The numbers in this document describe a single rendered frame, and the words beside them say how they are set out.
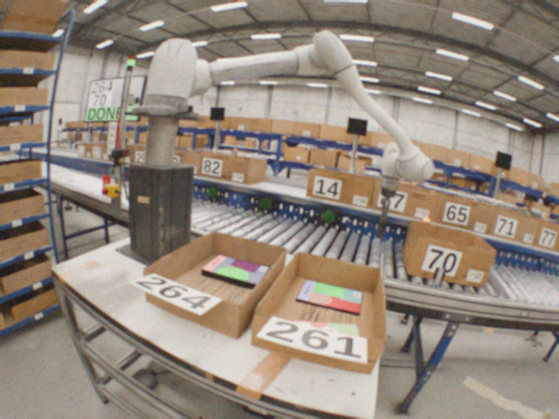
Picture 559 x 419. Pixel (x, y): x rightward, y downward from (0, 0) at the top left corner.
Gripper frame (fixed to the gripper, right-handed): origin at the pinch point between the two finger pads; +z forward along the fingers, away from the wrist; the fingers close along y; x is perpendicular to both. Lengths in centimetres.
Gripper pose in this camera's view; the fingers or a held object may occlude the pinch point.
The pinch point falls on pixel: (380, 230)
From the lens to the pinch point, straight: 132.6
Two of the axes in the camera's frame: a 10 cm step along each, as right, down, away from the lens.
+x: 9.2, 2.0, -3.3
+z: -1.2, 9.6, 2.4
